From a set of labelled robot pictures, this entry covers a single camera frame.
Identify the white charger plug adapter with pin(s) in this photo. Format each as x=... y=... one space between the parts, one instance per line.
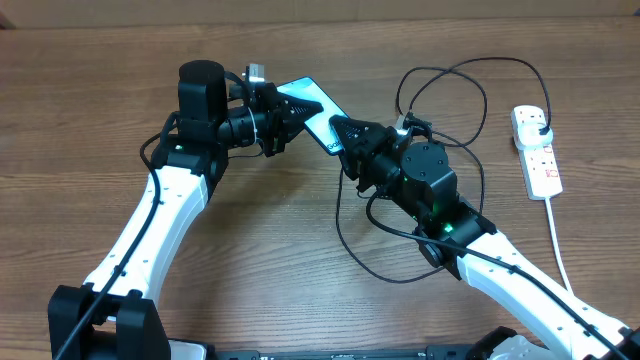
x=529 y=136

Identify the white power strip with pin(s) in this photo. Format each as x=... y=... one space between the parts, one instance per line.
x=539 y=166

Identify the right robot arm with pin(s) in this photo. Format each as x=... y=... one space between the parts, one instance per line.
x=412 y=170

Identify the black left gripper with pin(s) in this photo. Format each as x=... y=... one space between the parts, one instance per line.
x=278 y=115

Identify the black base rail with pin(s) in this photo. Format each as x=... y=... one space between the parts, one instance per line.
x=431 y=352

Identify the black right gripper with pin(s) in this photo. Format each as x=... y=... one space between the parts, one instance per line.
x=376 y=139

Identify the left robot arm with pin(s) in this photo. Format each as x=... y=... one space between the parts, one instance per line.
x=113 y=314

